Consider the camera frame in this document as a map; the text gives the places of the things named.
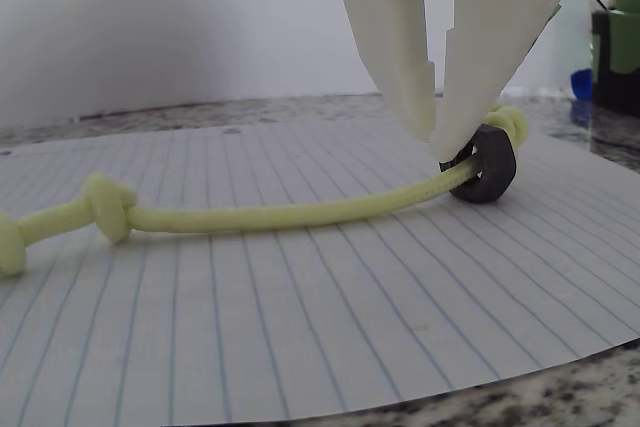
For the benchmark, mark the white green gripper right finger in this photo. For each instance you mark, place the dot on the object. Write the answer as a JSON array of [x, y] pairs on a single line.
[[500, 12]]

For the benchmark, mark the white green gripper left finger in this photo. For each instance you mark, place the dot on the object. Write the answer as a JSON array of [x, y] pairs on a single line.
[[390, 22]]

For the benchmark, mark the dark hex nut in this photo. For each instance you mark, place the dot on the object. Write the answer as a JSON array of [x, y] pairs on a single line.
[[500, 172]]

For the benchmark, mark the blue tape piece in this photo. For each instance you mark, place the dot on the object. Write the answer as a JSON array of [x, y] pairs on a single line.
[[581, 86]]

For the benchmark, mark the white backdrop board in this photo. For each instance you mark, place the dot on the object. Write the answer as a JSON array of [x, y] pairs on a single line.
[[150, 22]]

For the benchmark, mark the lined white paper sheet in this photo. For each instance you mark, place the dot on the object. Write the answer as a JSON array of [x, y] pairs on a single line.
[[300, 322]]

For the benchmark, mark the black green camera mount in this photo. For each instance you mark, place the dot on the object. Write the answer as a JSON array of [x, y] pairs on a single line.
[[622, 32]]

